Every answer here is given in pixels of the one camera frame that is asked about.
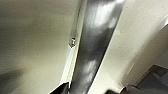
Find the small metal cabinet latch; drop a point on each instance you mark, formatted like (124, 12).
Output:
(73, 41)

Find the stainless steel dishwasher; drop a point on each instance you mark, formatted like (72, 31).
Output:
(96, 40)

